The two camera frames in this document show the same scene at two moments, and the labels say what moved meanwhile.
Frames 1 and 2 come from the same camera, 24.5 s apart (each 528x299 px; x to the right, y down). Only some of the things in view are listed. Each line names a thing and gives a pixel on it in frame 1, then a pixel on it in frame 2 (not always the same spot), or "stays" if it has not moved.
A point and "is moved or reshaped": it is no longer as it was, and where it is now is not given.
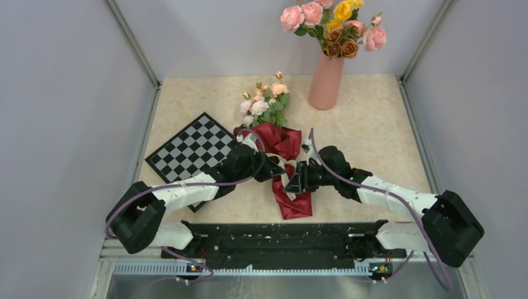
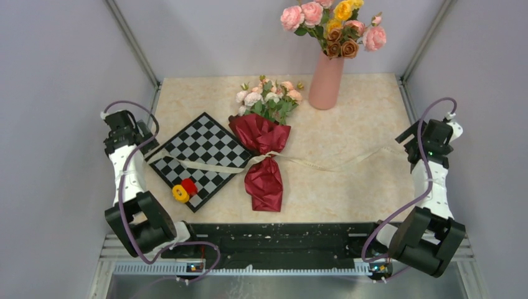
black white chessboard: x=203 y=146 stays
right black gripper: x=303 y=167 -> x=413 y=130
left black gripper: x=269 y=169 -> x=142 y=129
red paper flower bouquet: x=262 y=110 is moved or reshaped
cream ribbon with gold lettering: x=283 y=162 -> x=212 y=162
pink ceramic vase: x=325 y=85 stays
